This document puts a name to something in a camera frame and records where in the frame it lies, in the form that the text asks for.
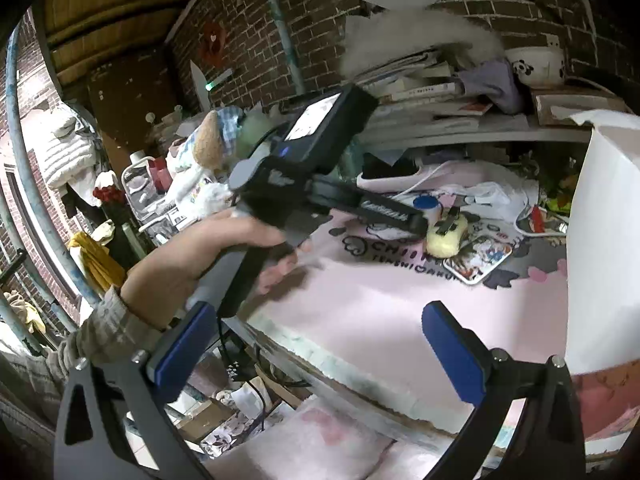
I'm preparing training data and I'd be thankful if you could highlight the grey sleeve forearm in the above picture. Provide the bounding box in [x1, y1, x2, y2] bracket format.
[1, 287, 160, 420]

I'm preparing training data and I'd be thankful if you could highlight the person's left hand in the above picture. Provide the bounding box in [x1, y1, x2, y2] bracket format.
[119, 208, 285, 330]

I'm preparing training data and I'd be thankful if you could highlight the brown plush toy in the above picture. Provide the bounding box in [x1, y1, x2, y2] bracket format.
[193, 110, 224, 171]

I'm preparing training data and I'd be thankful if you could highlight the pink cartoon desk mat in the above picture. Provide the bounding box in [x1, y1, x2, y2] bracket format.
[242, 211, 567, 434]

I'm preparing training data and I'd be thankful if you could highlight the pink white device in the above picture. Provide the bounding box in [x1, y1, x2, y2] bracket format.
[356, 160, 480, 194]

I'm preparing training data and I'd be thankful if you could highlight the stack of books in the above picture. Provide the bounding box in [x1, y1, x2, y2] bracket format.
[364, 73, 507, 133]

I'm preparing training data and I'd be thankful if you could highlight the white fluffy fur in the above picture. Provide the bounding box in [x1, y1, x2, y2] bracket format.
[338, 9, 504, 79]

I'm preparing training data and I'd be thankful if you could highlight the yellow plush toy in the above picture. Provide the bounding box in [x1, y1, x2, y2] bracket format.
[424, 214, 469, 259]

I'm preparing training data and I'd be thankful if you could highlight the pink fluffy cushion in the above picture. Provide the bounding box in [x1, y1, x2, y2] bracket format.
[205, 396, 438, 480]

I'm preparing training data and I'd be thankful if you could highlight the anime print coaster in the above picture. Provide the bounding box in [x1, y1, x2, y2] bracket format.
[442, 235, 513, 285]

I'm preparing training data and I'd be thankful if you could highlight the purple cloth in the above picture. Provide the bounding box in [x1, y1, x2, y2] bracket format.
[456, 58, 522, 115]

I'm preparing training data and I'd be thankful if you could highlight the panda ceramic bowl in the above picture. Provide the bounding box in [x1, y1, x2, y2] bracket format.
[506, 47, 566, 89]

